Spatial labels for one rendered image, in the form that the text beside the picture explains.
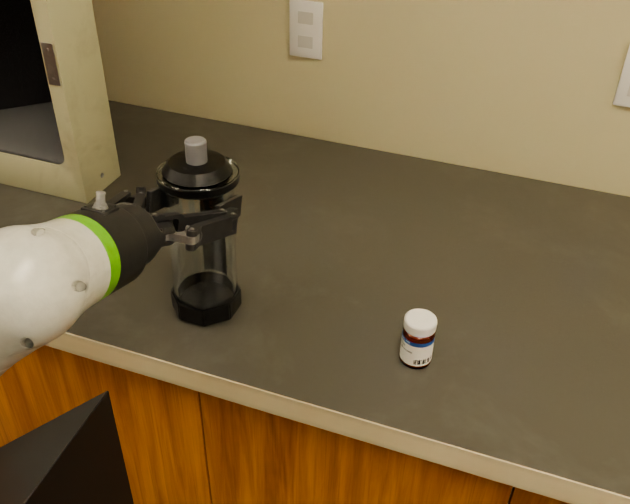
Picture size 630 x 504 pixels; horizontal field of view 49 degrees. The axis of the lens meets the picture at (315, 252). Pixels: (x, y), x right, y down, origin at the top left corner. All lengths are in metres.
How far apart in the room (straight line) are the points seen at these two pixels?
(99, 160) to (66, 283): 0.72
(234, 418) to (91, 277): 0.45
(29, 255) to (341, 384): 0.47
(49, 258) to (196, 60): 1.02
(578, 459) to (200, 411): 0.53
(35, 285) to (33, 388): 0.66
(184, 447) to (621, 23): 1.02
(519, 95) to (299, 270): 0.56
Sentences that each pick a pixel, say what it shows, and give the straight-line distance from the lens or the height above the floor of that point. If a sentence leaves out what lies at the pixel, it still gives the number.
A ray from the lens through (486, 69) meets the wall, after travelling 1.40.
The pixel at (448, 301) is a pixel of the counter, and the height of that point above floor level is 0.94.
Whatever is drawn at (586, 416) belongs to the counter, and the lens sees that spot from 0.97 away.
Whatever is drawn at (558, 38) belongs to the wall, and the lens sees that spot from 1.37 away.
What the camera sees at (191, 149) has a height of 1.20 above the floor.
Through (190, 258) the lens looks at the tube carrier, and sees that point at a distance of 0.96.
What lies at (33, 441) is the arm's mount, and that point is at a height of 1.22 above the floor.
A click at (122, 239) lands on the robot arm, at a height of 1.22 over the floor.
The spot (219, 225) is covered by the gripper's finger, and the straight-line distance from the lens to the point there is 0.84.
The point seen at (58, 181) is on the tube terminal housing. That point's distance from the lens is 1.34.
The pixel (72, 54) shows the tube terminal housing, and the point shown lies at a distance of 1.24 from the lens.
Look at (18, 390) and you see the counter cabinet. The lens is 1.31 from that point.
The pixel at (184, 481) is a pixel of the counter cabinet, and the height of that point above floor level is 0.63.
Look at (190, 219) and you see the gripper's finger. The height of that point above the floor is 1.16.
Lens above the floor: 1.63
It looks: 36 degrees down
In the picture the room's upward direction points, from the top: 1 degrees clockwise
